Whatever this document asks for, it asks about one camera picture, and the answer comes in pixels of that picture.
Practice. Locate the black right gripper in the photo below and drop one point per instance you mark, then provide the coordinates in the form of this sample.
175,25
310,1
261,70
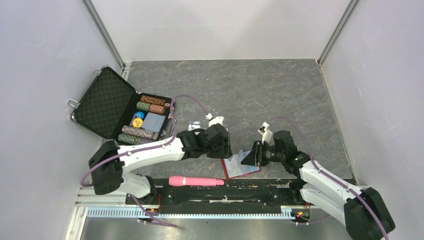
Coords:
256,154

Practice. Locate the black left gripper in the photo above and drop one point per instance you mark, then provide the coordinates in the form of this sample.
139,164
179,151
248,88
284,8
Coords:
225,151

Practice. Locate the red leather card holder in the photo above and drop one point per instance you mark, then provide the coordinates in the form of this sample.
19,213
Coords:
233,167

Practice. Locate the clear plastic card box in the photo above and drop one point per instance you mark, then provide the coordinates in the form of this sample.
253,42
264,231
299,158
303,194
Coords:
194,125

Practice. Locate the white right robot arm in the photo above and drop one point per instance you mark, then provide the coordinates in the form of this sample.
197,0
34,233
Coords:
362,211

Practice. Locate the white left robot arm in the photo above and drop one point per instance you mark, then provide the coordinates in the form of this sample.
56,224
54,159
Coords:
111,167

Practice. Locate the blue playing card deck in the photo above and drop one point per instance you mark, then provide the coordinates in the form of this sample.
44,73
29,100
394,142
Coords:
153,122

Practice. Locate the pink cylindrical wand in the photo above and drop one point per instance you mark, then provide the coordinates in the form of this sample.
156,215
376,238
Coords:
180,181

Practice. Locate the green and brown chip stack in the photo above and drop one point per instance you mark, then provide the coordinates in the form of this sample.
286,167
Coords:
144,106

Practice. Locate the brown poker chip stack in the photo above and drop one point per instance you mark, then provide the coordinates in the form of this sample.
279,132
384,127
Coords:
153,100

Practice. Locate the blue poker chip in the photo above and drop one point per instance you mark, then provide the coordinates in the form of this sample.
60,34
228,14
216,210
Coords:
139,114

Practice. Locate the yellow poker chip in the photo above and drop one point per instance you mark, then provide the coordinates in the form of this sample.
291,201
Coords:
137,122

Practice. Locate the purple poker chip stack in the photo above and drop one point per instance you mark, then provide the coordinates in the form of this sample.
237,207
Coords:
139,132

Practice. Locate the green poker chip stack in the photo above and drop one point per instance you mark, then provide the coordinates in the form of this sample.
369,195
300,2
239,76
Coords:
129,139

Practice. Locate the black poker chip case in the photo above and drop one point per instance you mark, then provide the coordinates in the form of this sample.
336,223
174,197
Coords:
111,103

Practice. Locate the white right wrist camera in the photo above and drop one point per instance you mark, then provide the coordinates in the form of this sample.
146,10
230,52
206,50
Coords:
265,130

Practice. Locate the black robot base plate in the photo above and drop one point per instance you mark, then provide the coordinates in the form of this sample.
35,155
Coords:
236,196

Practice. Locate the toothed aluminium rail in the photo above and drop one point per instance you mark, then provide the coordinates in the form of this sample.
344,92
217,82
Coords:
136,212

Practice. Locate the right aluminium frame post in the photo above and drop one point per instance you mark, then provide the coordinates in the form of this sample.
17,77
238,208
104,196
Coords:
345,17

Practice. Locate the aluminium frame post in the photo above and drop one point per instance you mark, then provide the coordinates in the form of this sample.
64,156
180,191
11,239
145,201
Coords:
345,17
98,22

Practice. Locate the left aluminium frame post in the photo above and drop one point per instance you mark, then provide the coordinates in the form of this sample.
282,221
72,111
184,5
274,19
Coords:
98,22

